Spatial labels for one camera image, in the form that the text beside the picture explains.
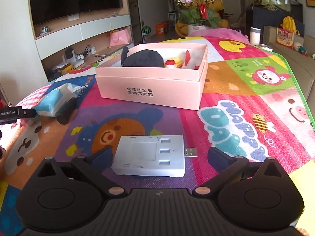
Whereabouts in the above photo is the white usb charger box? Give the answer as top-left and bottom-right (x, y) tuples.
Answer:
(112, 135), (197, 177)

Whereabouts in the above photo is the white yogurt drink bottle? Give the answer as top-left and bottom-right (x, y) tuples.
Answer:
(164, 57), (183, 68)

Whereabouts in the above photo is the black plush toy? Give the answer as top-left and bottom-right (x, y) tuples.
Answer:
(121, 46), (164, 68)

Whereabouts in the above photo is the pink and teal toy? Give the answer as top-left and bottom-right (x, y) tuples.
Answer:
(11, 118), (37, 128)

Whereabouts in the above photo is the blue tissue pack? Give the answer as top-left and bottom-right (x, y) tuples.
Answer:
(34, 83), (83, 117)

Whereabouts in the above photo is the black cylinder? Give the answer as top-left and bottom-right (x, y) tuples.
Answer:
(57, 98), (77, 125)

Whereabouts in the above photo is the colourful cartoon play mat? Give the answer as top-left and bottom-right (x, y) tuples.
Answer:
(1, 34), (314, 235)

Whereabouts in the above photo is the white tv cabinet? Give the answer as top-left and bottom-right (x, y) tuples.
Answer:
(29, 0), (131, 80)

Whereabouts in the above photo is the pink cardboard box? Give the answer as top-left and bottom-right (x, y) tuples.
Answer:
(95, 42), (208, 110)

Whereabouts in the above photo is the red white item in box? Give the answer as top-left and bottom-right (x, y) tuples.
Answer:
(182, 50), (202, 70)

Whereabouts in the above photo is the pink gift bag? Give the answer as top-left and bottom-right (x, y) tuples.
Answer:
(109, 29), (131, 47)

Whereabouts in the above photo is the white cup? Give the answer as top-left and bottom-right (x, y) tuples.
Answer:
(249, 27), (261, 46)

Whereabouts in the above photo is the yellow red toy bag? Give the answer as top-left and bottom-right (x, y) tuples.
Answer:
(276, 16), (300, 49)

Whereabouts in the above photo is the orange box on floor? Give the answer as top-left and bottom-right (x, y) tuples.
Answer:
(155, 21), (168, 36)

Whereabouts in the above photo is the yellow plush bear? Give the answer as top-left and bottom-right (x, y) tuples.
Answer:
(175, 0), (230, 37)

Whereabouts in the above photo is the purple orchid flower pot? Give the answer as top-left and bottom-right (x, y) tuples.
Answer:
(174, 0), (224, 28)

